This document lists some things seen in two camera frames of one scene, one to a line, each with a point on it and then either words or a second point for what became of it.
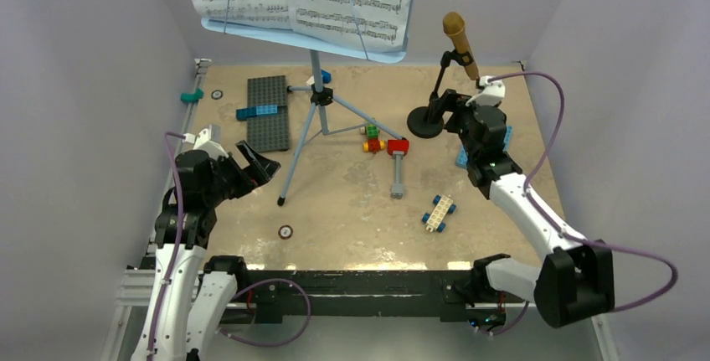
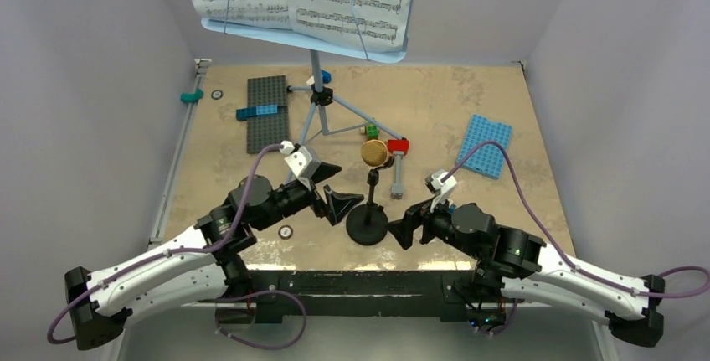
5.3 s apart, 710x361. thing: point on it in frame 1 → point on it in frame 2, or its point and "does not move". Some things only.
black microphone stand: [428, 121] → [367, 224]
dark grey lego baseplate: [267, 132] does not move
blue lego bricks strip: [244, 114] does not move
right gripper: [457, 111] → [414, 216]
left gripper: [262, 171] → [336, 203]
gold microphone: [454, 24] → [374, 152]
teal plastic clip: [192, 97] does not move
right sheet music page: [364, 2] does not move
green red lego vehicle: [373, 144] does not move
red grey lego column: [398, 148] does not move
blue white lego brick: [326, 78] does not move
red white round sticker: [285, 232] does not move
